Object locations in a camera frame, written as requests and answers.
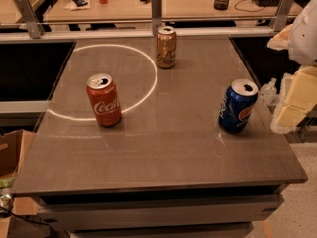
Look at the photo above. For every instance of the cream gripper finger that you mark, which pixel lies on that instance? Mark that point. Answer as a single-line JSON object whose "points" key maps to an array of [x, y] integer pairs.
{"points": [[298, 96], [280, 40]]}

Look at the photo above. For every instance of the blue Pepsi can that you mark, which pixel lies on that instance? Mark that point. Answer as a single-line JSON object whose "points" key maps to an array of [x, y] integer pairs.
{"points": [[237, 105]]}

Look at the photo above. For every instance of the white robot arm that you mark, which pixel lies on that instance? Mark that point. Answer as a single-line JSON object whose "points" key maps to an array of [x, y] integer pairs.
{"points": [[302, 45]]}

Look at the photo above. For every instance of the orange gold soda can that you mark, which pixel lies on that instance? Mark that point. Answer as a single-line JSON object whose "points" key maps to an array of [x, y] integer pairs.
{"points": [[166, 46]]}

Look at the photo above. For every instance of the red Coca-Cola can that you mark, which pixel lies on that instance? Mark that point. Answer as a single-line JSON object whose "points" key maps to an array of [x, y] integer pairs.
{"points": [[102, 93]]}

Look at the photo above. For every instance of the clear plastic bottle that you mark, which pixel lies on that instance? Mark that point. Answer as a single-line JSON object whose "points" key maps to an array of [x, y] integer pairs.
{"points": [[268, 92]]}

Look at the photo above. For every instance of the black mesh pen cup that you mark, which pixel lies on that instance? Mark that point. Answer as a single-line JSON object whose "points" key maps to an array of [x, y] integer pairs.
{"points": [[221, 4]]}

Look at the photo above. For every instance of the grey table drawer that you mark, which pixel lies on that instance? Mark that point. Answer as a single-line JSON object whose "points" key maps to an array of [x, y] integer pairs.
{"points": [[159, 208]]}

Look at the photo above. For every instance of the brown cardboard box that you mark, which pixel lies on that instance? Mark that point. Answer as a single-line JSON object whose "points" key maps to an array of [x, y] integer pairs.
{"points": [[13, 149]]}

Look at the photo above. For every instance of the right metal bracket post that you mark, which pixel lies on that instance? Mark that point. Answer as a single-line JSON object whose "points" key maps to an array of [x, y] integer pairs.
{"points": [[278, 22]]}

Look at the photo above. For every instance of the metal bracket post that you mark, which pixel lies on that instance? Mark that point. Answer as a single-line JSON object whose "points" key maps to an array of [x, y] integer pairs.
{"points": [[156, 7], [278, 22], [34, 27]]}

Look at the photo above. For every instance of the middle metal bracket post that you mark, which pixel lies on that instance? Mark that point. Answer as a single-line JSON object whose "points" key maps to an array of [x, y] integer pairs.
{"points": [[156, 7]]}

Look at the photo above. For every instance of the left metal bracket post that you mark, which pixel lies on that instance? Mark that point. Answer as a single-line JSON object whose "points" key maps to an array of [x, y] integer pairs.
{"points": [[34, 27]]}

